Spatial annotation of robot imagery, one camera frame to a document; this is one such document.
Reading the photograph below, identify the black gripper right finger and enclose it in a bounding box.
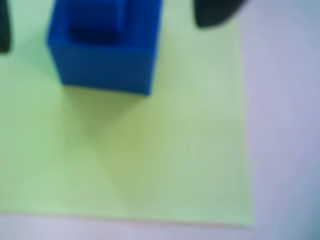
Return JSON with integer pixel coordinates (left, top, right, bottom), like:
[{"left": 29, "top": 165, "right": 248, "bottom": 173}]
[{"left": 192, "top": 0, "right": 248, "bottom": 29}]

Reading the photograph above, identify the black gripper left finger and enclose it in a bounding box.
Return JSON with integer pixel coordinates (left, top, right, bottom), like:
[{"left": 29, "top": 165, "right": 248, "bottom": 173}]
[{"left": 0, "top": 0, "right": 13, "bottom": 54}]

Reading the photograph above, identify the green paper square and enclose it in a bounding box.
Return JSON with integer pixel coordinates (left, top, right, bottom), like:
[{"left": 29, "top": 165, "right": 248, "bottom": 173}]
[{"left": 0, "top": 0, "right": 256, "bottom": 228}]

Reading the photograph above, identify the small blue cube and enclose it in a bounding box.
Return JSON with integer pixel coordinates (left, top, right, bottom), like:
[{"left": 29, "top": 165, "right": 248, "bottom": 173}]
[{"left": 45, "top": 0, "right": 163, "bottom": 97}]

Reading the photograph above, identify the tiny blue cube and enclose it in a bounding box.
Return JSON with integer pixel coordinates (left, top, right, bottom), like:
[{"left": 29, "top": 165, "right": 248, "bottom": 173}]
[{"left": 66, "top": 0, "right": 126, "bottom": 44}]

